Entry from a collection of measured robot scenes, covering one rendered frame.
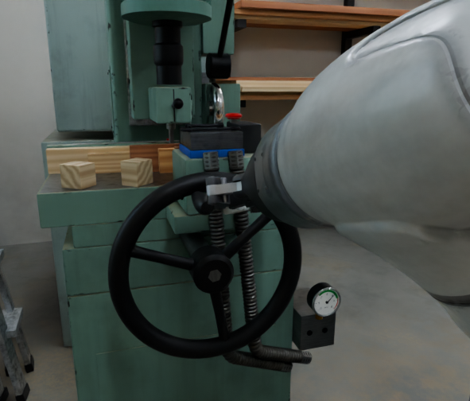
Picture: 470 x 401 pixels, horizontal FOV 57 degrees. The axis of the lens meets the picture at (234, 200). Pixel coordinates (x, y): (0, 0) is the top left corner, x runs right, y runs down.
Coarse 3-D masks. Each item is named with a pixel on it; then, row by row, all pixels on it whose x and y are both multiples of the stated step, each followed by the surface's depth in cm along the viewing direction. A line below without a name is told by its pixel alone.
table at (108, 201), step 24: (48, 192) 71; (72, 192) 72; (96, 192) 73; (120, 192) 74; (144, 192) 75; (48, 216) 71; (72, 216) 72; (96, 216) 74; (120, 216) 75; (168, 216) 75; (192, 216) 69
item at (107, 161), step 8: (104, 152) 88; (112, 152) 88; (120, 152) 88; (128, 152) 88; (88, 160) 86; (96, 160) 86; (104, 160) 87; (112, 160) 87; (120, 160) 88; (96, 168) 87; (104, 168) 87; (112, 168) 88; (120, 168) 88
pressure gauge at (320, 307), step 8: (312, 288) 85; (320, 288) 84; (328, 288) 83; (312, 296) 84; (320, 296) 84; (328, 296) 84; (336, 296) 85; (312, 304) 84; (320, 304) 84; (328, 304) 85; (336, 304) 85; (320, 312) 85; (328, 312) 85
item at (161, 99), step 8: (152, 88) 88; (160, 88) 83; (168, 88) 83; (176, 88) 84; (184, 88) 84; (152, 96) 88; (160, 96) 83; (168, 96) 83; (176, 96) 84; (184, 96) 84; (152, 104) 89; (160, 104) 83; (168, 104) 84; (184, 104) 85; (152, 112) 90; (160, 112) 84; (168, 112) 84; (176, 112) 85; (184, 112) 85; (160, 120) 84; (168, 120) 85; (176, 120) 85; (184, 120) 85; (168, 128) 89
